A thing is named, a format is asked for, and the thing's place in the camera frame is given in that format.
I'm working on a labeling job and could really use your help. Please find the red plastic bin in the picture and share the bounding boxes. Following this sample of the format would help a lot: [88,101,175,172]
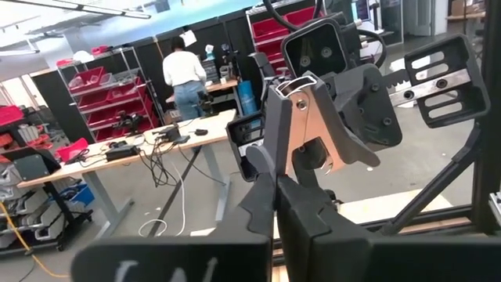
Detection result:
[54,137,90,164]

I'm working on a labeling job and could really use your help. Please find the black power supply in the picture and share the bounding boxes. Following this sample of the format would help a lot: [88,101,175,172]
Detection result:
[104,143,141,162]

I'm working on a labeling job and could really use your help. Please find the black diagonal frame strut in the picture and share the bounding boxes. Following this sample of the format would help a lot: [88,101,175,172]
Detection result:
[379,121,483,237]

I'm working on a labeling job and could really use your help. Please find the blue trash can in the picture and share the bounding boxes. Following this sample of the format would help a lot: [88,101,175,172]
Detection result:
[236,80,258,117]

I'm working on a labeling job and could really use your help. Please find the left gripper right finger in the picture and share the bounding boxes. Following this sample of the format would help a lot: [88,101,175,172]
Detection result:
[276,174,501,282]

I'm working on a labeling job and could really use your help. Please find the black cart with grey bins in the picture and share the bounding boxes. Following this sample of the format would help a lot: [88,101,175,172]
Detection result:
[0,105,95,255]

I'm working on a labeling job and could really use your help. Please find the black aluminium frame rail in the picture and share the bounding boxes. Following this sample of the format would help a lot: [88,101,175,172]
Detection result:
[273,204,474,251]

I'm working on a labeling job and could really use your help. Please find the white paper sheet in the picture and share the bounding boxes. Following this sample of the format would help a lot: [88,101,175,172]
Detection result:
[179,30,198,48]

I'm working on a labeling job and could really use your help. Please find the yellow extension cord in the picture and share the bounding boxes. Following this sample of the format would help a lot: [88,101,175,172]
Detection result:
[0,201,70,280]

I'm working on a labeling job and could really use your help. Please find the black frame post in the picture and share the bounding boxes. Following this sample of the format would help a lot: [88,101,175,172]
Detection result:
[471,0,501,236]

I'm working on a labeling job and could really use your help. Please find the wooden work table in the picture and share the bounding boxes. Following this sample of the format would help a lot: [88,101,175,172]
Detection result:
[17,108,238,240]

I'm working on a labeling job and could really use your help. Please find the white cable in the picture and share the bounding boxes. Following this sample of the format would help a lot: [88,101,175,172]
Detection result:
[137,162,187,238]

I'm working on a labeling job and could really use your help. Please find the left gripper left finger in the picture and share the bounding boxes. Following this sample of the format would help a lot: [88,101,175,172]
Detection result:
[71,172,276,282]

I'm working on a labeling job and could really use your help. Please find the metal rack with red bins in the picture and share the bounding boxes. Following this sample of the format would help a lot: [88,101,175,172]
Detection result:
[245,0,328,78]
[57,45,160,143]

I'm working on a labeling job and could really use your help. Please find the blue crate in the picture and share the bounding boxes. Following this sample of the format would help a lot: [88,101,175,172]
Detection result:
[58,183,96,207]

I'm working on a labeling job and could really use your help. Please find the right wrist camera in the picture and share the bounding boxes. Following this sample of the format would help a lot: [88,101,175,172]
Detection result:
[280,17,351,79]

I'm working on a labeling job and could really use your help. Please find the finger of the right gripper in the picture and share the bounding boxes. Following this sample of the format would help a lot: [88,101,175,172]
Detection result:
[332,63,404,153]

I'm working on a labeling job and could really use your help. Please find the person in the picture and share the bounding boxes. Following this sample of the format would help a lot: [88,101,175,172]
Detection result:
[161,35,208,121]

